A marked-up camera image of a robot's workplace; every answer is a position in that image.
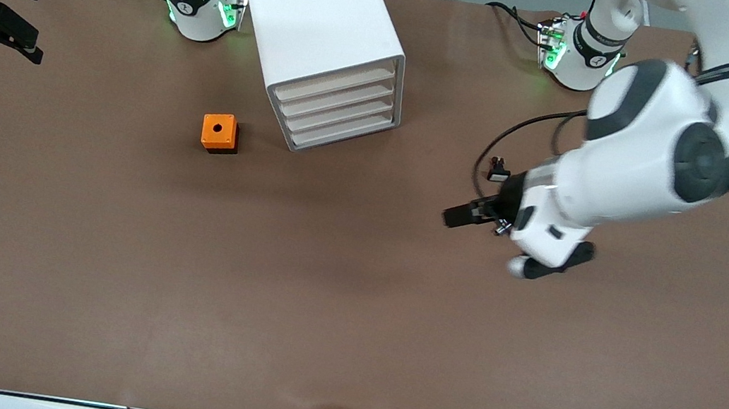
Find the orange button box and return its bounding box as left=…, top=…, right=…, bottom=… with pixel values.
left=198, top=111, right=243, bottom=158

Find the black white switch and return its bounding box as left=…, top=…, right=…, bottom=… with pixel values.
left=486, top=155, right=514, bottom=185

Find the black left arm base cable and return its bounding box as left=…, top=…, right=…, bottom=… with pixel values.
left=480, top=0, right=553, bottom=49

